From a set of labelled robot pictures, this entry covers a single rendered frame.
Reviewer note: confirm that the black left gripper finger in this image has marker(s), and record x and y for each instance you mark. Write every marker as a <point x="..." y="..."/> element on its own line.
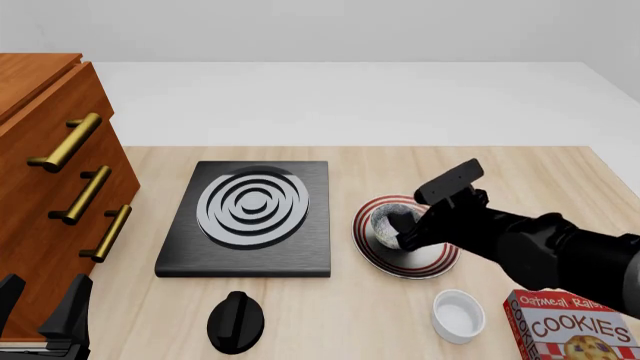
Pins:
<point x="70" y="311"/>
<point x="9" y="300"/>

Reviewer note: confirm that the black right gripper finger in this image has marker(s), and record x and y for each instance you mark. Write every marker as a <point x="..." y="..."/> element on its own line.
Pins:
<point x="402" y="223"/>
<point x="412" y="242"/>

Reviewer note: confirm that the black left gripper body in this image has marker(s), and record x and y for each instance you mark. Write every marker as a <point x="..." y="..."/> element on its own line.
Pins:
<point x="45" y="350"/>

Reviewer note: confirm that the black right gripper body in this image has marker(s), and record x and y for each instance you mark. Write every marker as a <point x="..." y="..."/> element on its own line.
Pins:
<point x="450" y="221"/>

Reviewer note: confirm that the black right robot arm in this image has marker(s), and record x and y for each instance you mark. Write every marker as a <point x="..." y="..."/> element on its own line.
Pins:
<point x="560" y="247"/>

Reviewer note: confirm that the white plate with red rings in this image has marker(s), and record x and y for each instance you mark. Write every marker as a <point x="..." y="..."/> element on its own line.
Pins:
<point x="425" y="264"/>

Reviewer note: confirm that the white ramekin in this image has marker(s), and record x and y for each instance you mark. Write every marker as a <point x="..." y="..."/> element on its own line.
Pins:
<point x="457" y="317"/>

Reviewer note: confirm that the flat black stove plate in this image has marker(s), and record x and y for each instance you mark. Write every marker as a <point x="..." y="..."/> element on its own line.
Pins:
<point x="280" y="258"/>

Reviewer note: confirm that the wooden cabinet drawer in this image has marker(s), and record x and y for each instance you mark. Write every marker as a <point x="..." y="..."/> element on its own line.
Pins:
<point x="125" y="176"/>
<point x="107" y="142"/>
<point x="45" y="112"/>

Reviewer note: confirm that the round black stove knob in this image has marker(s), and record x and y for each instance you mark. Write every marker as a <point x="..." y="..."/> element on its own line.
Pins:
<point x="235" y="326"/>

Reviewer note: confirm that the red cookies box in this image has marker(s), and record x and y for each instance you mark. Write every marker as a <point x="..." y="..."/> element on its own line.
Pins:
<point x="575" y="330"/>

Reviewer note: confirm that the wooden cabinet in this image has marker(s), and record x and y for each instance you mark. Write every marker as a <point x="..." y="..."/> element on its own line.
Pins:
<point x="20" y="86"/>

